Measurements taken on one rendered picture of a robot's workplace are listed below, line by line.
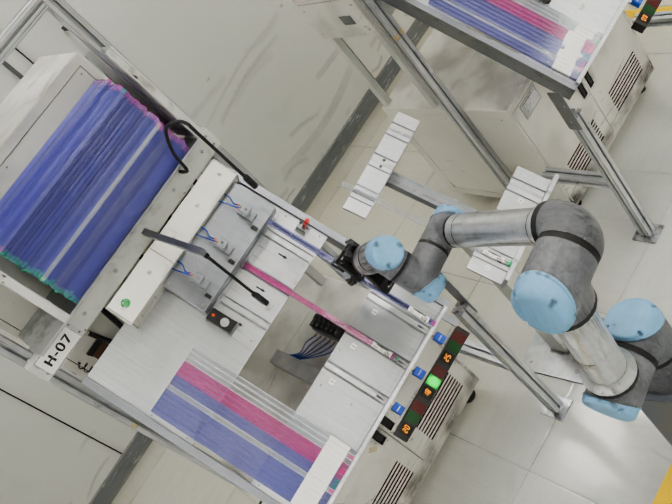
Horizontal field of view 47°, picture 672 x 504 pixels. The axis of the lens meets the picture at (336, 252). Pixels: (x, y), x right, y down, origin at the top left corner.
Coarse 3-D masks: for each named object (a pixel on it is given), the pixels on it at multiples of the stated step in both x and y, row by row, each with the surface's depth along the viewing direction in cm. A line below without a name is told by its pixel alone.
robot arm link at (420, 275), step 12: (408, 252) 168; (420, 252) 168; (432, 252) 168; (408, 264) 165; (420, 264) 167; (432, 264) 167; (396, 276) 166; (408, 276) 166; (420, 276) 166; (432, 276) 167; (444, 276) 169; (408, 288) 167; (420, 288) 166; (432, 288) 166; (432, 300) 168
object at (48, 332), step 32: (32, 0) 179; (0, 32) 179; (0, 64) 177; (96, 64) 199; (128, 64) 188; (160, 96) 195; (160, 192) 200; (448, 288) 212; (32, 320) 202; (64, 320) 189; (320, 320) 244; (64, 352) 194; (320, 352) 239; (480, 352) 244
